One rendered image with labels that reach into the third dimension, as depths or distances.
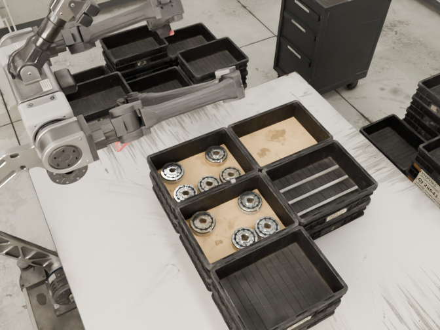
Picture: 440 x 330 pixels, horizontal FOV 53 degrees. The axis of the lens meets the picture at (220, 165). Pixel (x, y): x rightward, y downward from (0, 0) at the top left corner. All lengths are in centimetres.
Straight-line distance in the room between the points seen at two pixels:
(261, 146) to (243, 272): 66
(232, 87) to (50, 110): 54
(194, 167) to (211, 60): 129
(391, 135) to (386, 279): 138
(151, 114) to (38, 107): 31
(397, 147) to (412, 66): 134
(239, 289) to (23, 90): 100
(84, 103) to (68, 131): 164
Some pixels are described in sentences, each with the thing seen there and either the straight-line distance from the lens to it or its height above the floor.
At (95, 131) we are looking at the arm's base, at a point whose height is 149.
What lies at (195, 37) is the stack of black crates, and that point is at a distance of 356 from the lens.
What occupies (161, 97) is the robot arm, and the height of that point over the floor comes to 134.
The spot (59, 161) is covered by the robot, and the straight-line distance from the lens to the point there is 129.
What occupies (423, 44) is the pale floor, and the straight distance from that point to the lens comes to 459.
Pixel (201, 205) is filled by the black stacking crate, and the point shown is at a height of 88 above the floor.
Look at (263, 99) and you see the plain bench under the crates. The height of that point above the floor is 70.
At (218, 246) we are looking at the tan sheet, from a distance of 177.
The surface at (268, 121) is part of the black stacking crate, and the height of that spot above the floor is 87.
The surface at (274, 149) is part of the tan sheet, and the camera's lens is 209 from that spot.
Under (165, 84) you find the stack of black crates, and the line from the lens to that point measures 313.
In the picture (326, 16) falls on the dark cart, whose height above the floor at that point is 83.
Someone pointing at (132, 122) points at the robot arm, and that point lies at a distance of 132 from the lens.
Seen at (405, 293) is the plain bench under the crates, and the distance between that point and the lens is 198.
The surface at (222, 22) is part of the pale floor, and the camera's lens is 445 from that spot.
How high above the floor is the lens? 237
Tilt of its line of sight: 50 degrees down
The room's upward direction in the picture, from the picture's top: 1 degrees clockwise
